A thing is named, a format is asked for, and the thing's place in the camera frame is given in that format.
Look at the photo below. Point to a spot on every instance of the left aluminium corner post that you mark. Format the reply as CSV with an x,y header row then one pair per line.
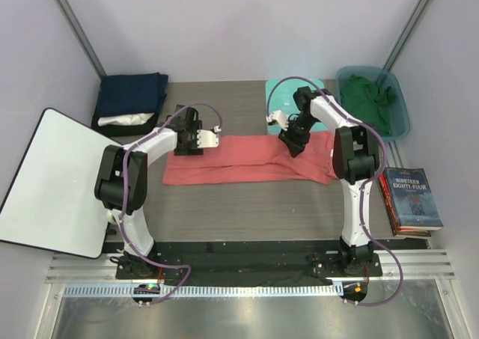
x,y
79,33

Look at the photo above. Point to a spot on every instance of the navy folded t shirt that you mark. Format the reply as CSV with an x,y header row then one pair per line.
x,y
131,94

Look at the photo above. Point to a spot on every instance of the green t shirt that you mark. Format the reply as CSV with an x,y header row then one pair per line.
x,y
368,102

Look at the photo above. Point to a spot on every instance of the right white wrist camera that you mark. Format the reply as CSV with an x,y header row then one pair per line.
x,y
278,118

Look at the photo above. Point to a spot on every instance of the aluminium corner post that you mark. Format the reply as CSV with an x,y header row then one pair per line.
x,y
412,23
79,33

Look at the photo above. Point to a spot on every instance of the pink t shirt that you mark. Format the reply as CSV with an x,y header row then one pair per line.
x,y
253,159

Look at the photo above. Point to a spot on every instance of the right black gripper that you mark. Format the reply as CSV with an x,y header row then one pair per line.
x,y
295,144

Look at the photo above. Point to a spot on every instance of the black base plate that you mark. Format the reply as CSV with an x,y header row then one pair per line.
x,y
246,264

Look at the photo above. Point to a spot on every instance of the black folded t shirt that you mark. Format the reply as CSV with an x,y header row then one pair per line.
x,y
114,130

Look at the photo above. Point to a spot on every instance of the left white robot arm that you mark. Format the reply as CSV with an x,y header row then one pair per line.
x,y
121,187

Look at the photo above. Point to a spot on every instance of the white slotted cable duct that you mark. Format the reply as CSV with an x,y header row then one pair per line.
x,y
148,291

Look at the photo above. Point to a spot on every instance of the red book underneath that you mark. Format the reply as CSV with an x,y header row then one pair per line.
x,y
413,233

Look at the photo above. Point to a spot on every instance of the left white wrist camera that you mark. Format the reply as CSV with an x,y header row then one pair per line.
x,y
206,139

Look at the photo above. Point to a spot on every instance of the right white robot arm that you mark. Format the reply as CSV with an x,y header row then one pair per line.
x,y
355,161

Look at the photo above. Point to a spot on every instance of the nineteen eighty-four book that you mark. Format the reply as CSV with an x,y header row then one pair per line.
x,y
412,199

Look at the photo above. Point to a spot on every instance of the white board black rim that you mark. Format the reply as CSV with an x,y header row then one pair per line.
x,y
50,203

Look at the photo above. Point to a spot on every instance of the white mug orange inside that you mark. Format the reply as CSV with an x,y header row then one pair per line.
x,y
111,217

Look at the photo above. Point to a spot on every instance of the right aluminium corner post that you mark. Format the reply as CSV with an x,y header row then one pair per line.
x,y
412,23

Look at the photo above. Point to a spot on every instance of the teal cutting board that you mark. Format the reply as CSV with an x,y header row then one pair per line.
x,y
282,99

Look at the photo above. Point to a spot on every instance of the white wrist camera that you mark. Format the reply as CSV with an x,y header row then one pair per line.
x,y
278,118
206,139

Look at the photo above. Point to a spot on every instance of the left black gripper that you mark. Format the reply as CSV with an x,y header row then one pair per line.
x,y
192,149

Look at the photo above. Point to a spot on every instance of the teal plastic basin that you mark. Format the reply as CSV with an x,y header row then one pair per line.
x,y
400,125

